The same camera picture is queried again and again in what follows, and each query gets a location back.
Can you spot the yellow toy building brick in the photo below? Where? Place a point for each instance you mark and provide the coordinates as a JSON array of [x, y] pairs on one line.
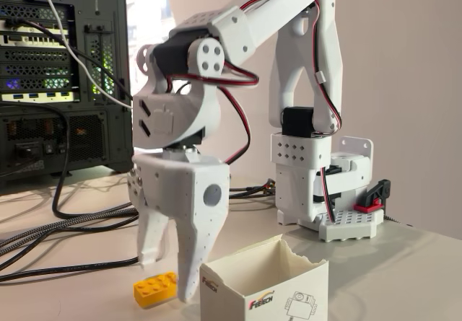
[[153, 290]]

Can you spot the black red table clamp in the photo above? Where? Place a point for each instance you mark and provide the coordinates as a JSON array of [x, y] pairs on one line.
[[377, 194]]

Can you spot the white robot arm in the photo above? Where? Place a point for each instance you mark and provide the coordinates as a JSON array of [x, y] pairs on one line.
[[252, 29]]

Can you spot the black computer tower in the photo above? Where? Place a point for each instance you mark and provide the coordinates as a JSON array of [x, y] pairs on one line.
[[39, 83]]

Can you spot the white perforated base plate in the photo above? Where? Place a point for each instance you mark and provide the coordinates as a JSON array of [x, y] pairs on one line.
[[346, 229]]

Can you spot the bright window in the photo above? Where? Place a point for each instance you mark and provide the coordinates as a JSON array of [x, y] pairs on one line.
[[151, 7]]

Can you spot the white Feetech cardboard box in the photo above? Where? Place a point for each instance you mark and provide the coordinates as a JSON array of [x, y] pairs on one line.
[[231, 285]]

